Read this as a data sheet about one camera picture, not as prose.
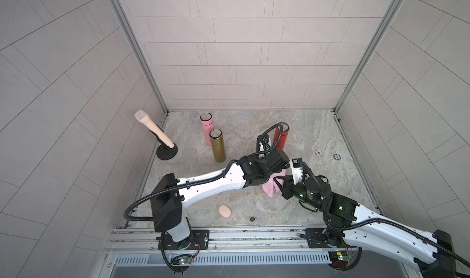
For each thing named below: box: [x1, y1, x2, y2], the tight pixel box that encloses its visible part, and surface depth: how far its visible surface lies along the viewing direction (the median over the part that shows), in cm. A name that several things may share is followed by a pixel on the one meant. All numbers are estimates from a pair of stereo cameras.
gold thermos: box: [209, 127, 226, 163], surface depth 84 cm
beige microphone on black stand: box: [134, 110, 179, 161], surface depth 85 cm
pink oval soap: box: [218, 204, 232, 218], surface depth 79 cm
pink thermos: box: [199, 112, 215, 147], surface depth 88 cm
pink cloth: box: [261, 169, 287, 198], surface depth 71 cm
